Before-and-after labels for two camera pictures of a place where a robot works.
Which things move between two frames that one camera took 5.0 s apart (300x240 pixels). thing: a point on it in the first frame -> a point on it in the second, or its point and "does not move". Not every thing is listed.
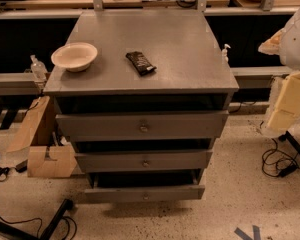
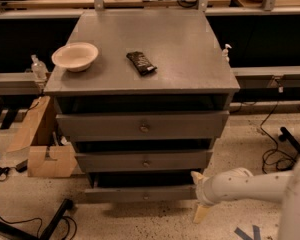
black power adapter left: [22, 166] does not move
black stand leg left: [46, 234] does not move
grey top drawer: [148, 125] does not move
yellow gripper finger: [273, 45] -> [201, 210]
